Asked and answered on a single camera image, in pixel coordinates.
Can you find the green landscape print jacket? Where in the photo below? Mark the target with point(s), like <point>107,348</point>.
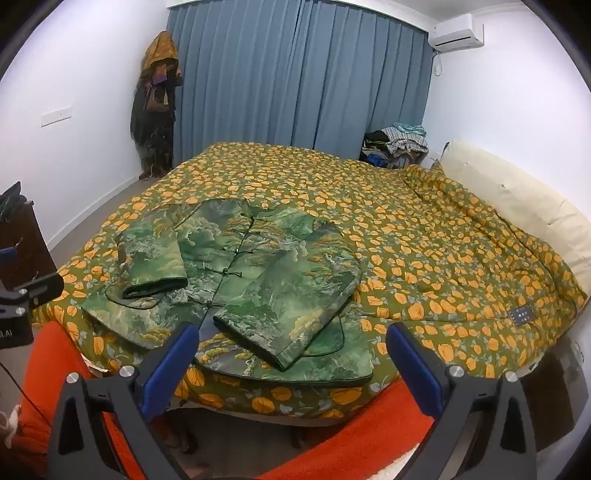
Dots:
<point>258,286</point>

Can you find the white air conditioner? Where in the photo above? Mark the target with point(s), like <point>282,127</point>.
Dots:
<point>457,32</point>

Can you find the blue curtain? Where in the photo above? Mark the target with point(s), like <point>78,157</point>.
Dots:
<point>300,78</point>

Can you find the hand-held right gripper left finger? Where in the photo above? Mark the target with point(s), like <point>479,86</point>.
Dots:
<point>168,369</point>

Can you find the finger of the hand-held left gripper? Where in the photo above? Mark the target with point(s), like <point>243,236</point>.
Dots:
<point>32,288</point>

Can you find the dark wooden cabinet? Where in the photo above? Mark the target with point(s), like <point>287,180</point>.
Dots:
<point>23,240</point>

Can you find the dark hanging garment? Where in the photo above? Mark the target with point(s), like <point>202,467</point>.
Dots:
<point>154,120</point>

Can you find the green orange floral quilt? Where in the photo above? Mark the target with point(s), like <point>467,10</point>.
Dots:
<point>415,240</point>

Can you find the pile of clothes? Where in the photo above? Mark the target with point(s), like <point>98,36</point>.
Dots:
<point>397,143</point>

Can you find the cream padded headboard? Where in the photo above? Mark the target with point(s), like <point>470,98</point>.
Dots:
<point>517,194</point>

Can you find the orange fuzzy blanket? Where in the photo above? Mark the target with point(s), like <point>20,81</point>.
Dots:
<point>360,443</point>

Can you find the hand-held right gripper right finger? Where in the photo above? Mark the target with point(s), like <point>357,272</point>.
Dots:
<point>415,369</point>

